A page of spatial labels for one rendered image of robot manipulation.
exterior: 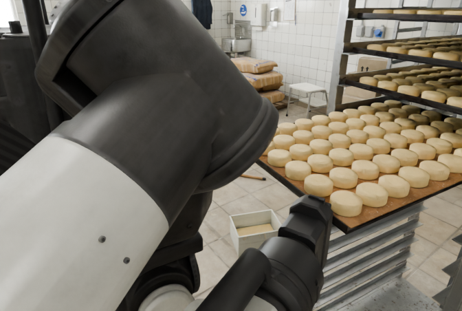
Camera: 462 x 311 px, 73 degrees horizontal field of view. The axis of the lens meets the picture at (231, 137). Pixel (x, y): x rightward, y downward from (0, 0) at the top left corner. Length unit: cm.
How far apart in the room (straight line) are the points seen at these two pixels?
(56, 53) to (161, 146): 9
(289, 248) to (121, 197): 27
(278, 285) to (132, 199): 23
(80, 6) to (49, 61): 5
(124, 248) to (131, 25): 12
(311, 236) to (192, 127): 27
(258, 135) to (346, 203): 34
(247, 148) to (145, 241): 9
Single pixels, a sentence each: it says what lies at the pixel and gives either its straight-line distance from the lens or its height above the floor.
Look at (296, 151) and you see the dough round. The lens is 68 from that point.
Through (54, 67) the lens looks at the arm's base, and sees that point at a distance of 24.
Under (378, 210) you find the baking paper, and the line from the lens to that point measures 57.
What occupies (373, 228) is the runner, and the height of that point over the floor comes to 59.
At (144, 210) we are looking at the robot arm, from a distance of 17.
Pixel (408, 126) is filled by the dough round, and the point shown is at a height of 115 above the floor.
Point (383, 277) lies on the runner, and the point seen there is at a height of 23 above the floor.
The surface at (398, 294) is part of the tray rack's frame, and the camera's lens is 187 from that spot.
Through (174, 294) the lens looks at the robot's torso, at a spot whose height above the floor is 101.
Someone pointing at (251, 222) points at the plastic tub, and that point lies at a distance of 220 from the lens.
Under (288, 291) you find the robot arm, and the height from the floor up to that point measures 116.
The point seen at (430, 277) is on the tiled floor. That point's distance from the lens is 227.
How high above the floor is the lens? 143
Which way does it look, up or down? 23 degrees down
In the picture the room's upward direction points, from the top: straight up
